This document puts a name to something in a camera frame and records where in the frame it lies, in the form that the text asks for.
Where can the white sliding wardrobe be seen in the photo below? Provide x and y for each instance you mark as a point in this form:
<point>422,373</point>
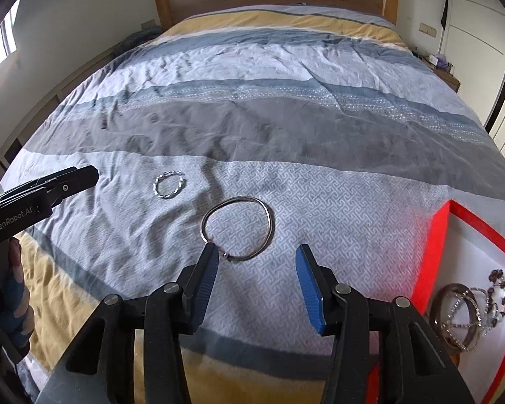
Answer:
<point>474,43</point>

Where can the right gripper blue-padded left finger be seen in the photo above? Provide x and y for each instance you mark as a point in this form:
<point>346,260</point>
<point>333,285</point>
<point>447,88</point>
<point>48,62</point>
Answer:
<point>197,283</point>

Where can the dark grey clothes pile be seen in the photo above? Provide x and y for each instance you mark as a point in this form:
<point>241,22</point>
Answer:
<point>136,39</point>

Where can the large silver bangle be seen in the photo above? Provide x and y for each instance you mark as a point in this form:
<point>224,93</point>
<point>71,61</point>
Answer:
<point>242,227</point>

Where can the wooden nightstand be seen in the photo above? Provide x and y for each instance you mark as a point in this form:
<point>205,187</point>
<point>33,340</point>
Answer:
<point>444,75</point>

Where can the striped bed duvet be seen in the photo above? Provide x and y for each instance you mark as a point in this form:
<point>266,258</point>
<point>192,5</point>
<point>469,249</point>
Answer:
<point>322,113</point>

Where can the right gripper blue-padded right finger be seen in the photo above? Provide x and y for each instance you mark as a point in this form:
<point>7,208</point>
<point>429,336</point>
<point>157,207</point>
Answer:
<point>324,308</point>

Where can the low white window cabinet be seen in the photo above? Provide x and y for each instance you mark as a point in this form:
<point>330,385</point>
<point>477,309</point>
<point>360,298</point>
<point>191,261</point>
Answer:
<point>47,104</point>

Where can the red white jewelry box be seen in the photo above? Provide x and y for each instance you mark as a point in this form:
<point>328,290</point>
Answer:
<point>449,259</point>

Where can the purple item on nightstand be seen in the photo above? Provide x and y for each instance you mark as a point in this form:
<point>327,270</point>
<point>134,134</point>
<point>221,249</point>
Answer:
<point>439,61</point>

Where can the left hand blue white glove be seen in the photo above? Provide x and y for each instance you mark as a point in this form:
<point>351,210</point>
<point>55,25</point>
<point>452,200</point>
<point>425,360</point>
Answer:
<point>16,314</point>

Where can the beige wall switch panel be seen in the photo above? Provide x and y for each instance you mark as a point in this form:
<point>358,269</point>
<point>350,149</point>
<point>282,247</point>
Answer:
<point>427,30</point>

